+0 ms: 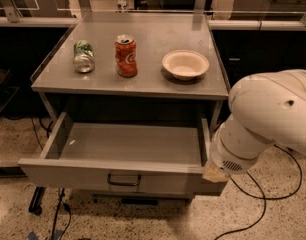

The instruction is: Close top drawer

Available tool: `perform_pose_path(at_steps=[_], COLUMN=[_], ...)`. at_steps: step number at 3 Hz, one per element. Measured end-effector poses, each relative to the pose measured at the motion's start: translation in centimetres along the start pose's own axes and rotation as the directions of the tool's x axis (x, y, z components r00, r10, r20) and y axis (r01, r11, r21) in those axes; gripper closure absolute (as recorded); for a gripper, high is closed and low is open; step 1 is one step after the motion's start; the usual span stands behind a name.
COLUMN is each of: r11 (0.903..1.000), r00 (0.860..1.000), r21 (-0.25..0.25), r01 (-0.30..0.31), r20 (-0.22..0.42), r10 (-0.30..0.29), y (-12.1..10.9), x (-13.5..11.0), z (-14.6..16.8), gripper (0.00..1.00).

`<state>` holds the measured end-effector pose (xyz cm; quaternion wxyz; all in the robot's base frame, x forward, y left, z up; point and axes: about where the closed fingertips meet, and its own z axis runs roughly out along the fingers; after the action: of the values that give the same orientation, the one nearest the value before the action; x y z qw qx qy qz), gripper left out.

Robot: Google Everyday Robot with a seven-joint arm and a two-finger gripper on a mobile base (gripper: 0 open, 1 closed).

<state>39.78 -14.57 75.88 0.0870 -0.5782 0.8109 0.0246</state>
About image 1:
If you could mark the black top drawer handle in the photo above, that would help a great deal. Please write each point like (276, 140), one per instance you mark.
(123, 180)

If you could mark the grey top drawer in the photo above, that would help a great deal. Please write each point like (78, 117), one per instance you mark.
(169, 156)

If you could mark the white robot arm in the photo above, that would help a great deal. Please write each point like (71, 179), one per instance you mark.
(265, 109)

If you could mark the grey metal cabinet table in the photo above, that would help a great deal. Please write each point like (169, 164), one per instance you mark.
(153, 95)

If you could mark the red cola can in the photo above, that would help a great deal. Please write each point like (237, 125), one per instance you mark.
(125, 55)

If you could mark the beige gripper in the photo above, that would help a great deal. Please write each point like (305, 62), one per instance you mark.
(225, 159)

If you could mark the black table leg with caster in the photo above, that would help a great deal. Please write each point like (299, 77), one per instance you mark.
(36, 201)

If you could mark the clear plastic water bottle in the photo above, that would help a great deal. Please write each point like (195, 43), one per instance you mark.
(122, 5)

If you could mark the green crushed soda can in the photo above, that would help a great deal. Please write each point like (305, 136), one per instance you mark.
(84, 60)

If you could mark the white paper bowl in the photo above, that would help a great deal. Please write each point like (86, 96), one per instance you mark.
(185, 65)

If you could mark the white horizontal rail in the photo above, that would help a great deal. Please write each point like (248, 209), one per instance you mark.
(213, 24)

